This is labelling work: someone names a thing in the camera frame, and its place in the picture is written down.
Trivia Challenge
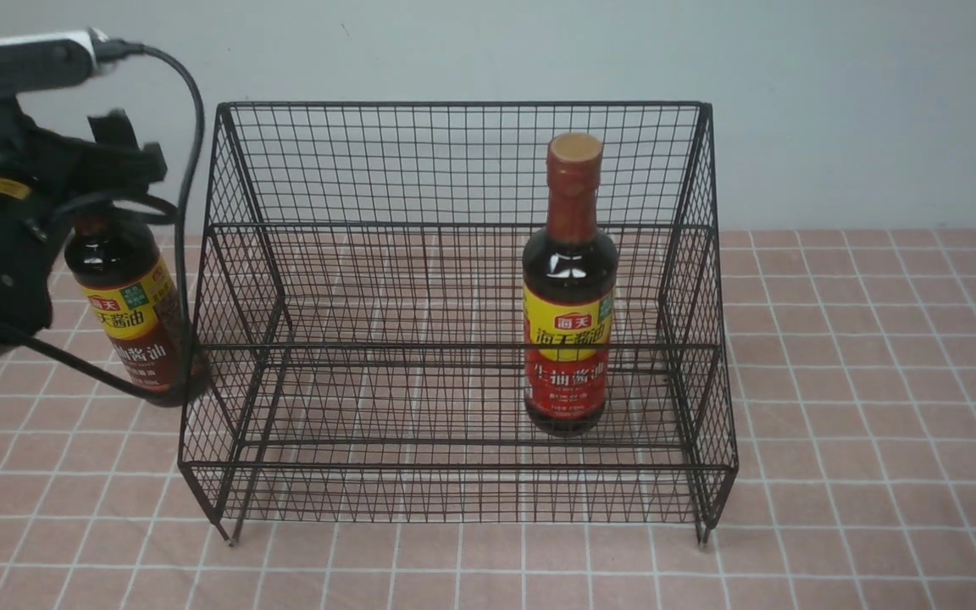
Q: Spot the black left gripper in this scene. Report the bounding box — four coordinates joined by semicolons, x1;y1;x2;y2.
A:
0;108;168;225

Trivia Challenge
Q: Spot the soy sauce bottle brown label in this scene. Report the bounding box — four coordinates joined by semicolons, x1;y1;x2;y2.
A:
64;213;209;407

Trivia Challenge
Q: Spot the soy sauce bottle red label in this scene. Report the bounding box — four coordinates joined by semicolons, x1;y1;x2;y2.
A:
522;132;619;439

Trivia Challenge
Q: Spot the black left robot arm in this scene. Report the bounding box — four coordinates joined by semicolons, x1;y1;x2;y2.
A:
0;100;167;356

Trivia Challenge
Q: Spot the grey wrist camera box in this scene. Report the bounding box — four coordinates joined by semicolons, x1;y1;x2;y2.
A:
0;30;108;99

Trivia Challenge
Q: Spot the black cable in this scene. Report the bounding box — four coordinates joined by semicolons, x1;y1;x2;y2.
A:
0;41;206;408

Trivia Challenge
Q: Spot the black wire mesh shelf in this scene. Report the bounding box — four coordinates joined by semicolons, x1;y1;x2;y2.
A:
178;101;740;544

